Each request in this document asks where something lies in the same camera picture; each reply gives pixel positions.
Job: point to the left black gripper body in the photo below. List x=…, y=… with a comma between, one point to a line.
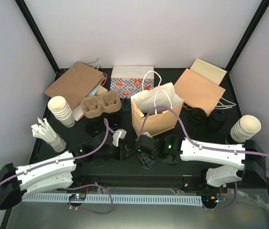
x=106, y=155

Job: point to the orange kraft paper bag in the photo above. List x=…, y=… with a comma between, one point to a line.
x=163, y=101

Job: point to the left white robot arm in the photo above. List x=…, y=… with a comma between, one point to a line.
x=62, y=171

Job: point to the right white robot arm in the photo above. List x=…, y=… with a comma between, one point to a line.
x=235, y=162

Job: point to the stack of pulp cup carriers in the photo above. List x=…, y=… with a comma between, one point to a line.
x=95, y=106

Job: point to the black lid stack left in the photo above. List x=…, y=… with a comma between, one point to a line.
x=197, y=116

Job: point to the black lid stack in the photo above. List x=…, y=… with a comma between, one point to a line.
x=197, y=116
x=216, y=120

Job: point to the checkered printed paper bag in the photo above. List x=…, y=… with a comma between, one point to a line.
x=127, y=80

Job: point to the left stack of paper cups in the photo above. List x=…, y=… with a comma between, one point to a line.
x=61, y=110

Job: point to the stack of paper cups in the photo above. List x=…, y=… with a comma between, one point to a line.
x=245, y=128
x=61, y=110

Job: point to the bundle of wrapped straws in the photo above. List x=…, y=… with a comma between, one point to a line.
x=45, y=132

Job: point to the orange flat bag right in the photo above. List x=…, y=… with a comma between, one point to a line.
x=197, y=91

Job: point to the brown flat paper bag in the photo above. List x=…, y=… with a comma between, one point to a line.
x=76, y=83

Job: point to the black lid stack right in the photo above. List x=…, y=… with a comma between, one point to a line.
x=216, y=120

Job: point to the tan flat paper bag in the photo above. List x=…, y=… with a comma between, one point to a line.
x=208, y=71

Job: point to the right stack of paper cups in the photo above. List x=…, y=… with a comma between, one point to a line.
x=245, y=128

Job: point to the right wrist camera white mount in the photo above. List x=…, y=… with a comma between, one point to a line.
x=147, y=134

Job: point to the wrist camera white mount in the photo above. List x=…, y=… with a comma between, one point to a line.
x=147, y=134
x=118, y=134

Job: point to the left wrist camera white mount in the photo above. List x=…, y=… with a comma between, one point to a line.
x=118, y=134

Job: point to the blue slotted cable duct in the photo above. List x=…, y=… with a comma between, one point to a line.
x=115, y=199

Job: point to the right black frame post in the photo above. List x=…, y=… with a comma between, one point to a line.
x=263, y=6

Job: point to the black frame post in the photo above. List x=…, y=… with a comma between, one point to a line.
x=37, y=33
x=263, y=6

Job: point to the left black frame post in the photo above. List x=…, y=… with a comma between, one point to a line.
x=37, y=33

